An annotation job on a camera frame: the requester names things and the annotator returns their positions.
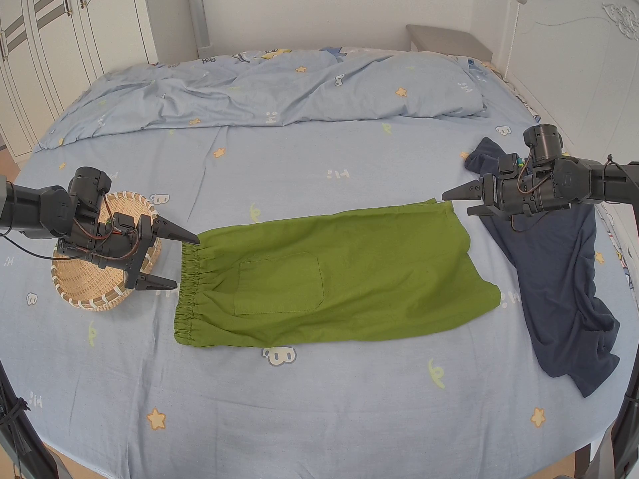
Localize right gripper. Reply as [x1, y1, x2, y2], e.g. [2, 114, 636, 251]
[442, 174, 532, 218]

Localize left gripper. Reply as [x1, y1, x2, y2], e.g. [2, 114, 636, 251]
[95, 215, 201, 291]

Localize green shorts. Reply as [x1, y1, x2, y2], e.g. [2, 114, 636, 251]
[173, 199, 501, 350]

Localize round woven basket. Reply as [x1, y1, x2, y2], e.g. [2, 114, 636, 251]
[50, 191, 163, 313]

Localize dark blue garment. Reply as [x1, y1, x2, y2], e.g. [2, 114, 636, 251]
[463, 137, 622, 399]

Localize bed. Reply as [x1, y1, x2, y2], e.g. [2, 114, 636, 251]
[0, 0, 639, 479]

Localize grey bedside table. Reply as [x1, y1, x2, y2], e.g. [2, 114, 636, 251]
[405, 24, 494, 63]

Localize pale blue quilt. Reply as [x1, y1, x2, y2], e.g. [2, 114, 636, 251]
[35, 45, 492, 153]

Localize white wardrobe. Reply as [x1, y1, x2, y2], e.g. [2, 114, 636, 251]
[0, 0, 159, 161]

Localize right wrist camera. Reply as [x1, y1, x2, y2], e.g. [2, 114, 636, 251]
[498, 154, 521, 181]

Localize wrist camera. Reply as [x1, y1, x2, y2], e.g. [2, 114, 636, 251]
[112, 212, 136, 238]
[498, 154, 521, 181]

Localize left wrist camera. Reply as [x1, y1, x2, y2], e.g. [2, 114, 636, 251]
[112, 212, 136, 238]

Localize grey wall pipe cover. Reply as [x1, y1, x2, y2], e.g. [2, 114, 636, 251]
[184, 0, 214, 51]

